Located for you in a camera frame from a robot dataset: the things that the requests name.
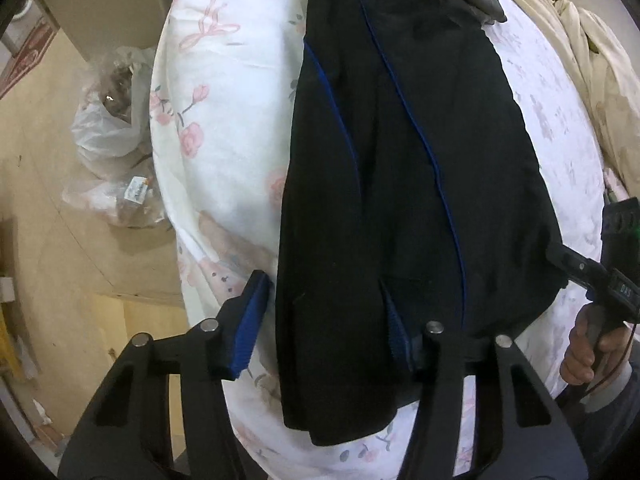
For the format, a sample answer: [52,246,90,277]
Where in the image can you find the red floor mat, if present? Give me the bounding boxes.
[1,18,56,96]

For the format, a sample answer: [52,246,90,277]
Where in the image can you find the black shorts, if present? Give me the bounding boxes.
[276,0,566,446]

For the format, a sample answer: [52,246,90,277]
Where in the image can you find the white plastic bag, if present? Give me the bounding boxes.
[62,47,165,229]

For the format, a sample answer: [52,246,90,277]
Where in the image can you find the cream quilt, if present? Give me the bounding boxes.
[514,0,640,196]

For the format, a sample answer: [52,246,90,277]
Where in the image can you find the right hand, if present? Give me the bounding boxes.
[560,304,631,389]

